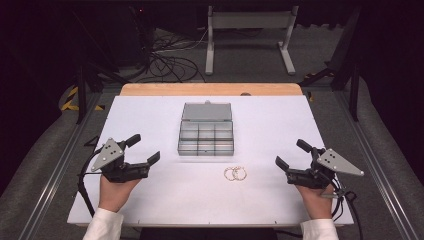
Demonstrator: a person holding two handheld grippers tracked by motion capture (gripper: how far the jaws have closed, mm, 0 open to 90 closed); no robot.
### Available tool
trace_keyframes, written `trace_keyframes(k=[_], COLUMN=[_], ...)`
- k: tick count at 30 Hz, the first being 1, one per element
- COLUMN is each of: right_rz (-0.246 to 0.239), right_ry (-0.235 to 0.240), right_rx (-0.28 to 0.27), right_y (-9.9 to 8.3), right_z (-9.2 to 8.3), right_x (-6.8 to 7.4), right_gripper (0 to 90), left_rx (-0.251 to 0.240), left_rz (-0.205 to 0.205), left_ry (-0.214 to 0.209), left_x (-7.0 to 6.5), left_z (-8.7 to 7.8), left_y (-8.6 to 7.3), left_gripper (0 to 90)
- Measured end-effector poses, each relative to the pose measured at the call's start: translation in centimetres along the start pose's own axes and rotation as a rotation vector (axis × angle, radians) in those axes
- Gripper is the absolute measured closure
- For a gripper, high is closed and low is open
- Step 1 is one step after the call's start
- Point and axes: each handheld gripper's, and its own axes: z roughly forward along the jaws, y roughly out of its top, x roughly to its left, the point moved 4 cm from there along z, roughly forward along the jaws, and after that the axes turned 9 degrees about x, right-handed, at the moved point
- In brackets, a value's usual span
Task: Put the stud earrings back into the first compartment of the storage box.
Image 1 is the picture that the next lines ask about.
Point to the person's left hand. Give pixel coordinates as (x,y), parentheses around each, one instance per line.
(113,195)

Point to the aluminium rail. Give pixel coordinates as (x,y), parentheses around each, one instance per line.
(376,173)
(55,173)

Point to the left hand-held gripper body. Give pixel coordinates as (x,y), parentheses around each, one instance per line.
(115,166)

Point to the clear plastic compartment box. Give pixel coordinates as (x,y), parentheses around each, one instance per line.
(206,133)

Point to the white metal stand frame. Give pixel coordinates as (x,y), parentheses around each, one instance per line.
(250,20)

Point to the person's dark clothing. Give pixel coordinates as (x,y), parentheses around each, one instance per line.
(206,234)

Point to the wooden table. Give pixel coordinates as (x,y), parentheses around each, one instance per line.
(206,89)

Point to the white table cover board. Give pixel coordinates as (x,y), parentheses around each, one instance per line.
(206,200)

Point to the black metal stand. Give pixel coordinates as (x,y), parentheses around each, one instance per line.
(354,96)

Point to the yellow black hazard tape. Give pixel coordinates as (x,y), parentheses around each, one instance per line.
(68,100)

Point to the black tripod stand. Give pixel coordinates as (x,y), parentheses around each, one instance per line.
(81,86)

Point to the grey foam padding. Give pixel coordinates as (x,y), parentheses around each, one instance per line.
(23,186)
(393,156)

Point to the person's right hand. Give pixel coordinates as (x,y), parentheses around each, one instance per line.
(316,201)

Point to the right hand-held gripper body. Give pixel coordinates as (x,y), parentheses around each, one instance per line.
(316,175)

